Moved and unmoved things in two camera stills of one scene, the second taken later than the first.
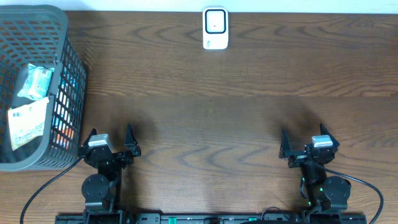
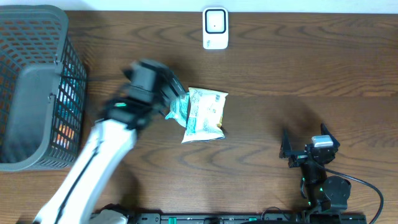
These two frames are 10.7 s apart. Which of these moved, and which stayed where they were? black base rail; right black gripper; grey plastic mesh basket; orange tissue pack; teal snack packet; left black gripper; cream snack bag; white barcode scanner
Moved: teal snack packet; cream snack bag; left black gripper
Stayed: orange tissue pack; right black gripper; black base rail; grey plastic mesh basket; white barcode scanner
